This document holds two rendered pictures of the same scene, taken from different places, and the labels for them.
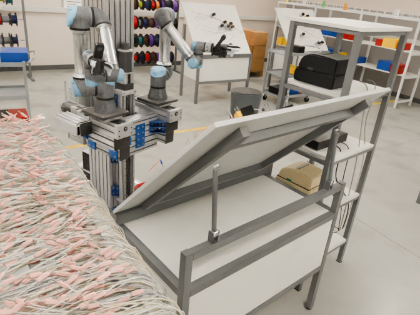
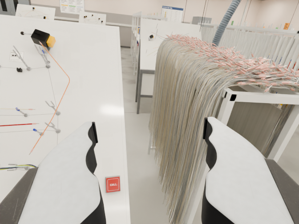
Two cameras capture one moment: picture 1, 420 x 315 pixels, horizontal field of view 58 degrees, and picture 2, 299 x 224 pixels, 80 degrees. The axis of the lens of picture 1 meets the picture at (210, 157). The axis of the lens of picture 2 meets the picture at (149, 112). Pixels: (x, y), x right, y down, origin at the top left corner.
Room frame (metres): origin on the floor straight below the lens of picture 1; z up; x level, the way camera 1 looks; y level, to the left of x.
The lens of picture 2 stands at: (1.96, 0.61, 1.64)
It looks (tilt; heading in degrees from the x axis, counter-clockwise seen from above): 27 degrees down; 205
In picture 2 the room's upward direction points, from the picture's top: 7 degrees clockwise
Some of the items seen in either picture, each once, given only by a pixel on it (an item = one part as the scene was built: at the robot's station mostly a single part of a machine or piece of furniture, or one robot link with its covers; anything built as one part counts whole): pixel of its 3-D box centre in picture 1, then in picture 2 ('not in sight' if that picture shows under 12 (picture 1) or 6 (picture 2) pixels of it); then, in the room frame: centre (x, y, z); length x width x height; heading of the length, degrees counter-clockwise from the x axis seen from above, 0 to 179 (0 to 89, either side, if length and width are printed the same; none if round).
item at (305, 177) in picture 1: (300, 177); not in sight; (2.49, -0.67, 0.76); 0.30 x 0.21 x 0.20; 46
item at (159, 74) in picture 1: (158, 75); not in sight; (2.83, 0.44, 1.33); 0.13 x 0.12 x 0.14; 171
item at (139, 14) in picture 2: not in sight; (141, 41); (-4.14, -2.92, 0.90); 5.24 x 0.59 x 1.79; 35
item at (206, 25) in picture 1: (215, 52); not in sight; (7.22, 0.08, 0.83); 1.18 x 0.72 x 1.65; 125
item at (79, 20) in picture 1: (81, 53); not in sight; (2.35, 0.84, 1.54); 0.15 x 0.12 x 0.55; 119
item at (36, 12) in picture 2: not in sight; (36, 33); (-2.14, -5.92, 0.83); 1.18 x 0.72 x 1.65; 125
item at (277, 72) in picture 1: (292, 73); not in sight; (7.43, -1.44, 0.54); 0.99 x 0.50 x 1.08; 128
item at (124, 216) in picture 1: (201, 189); not in sight; (2.06, 0.03, 0.83); 1.18 x 0.05 x 0.06; 132
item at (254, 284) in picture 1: (232, 246); not in sight; (1.82, -0.18, 0.60); 1.17 x 0.58 x 0.40; 132
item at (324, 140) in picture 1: (313, 134); not in sight; (2.53, -0.71, 1.09); 0.35 x 0.33 x 0.07; 132
